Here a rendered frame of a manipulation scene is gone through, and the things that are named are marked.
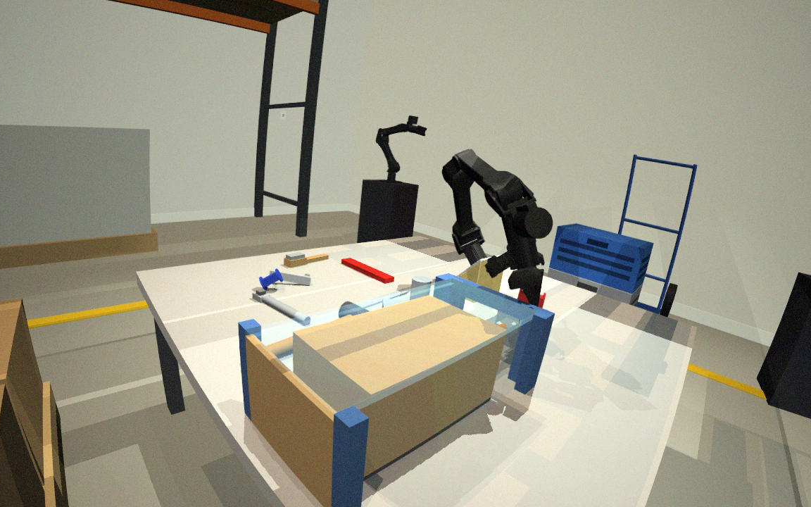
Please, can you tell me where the clear-panelled cubby with blue corner posts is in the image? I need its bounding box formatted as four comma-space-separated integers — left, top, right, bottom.
238, 275, 551, 507

